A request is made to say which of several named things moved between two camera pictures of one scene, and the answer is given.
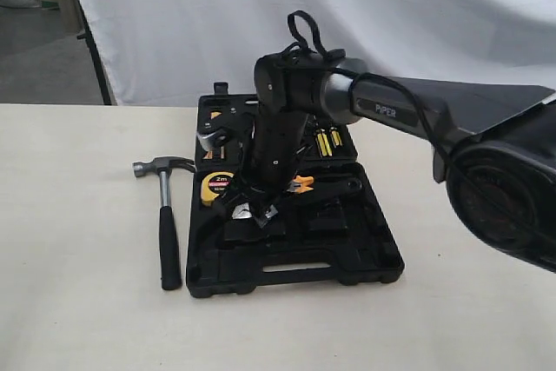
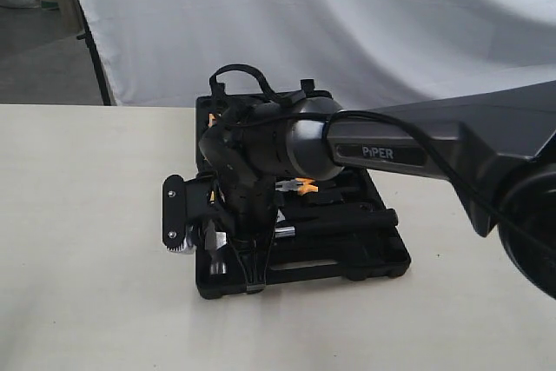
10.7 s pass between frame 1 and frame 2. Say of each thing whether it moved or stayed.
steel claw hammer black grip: moved
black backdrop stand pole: stayed
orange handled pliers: stayed
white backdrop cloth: stayed
